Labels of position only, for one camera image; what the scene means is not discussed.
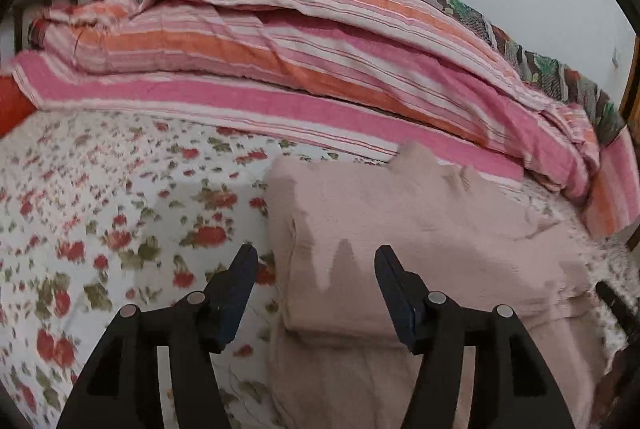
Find pink orange striped blanket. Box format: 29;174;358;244
10;0;640;240

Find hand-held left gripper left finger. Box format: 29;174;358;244
56;245;258;429

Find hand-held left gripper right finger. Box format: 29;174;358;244
375;245;576;429

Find floral bed sheet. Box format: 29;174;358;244
0;109;640;429

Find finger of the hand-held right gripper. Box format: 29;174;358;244
596;281;632;346

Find red pillow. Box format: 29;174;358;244
0;74;38;137

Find pale pink garment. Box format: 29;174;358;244
262;142;616;429

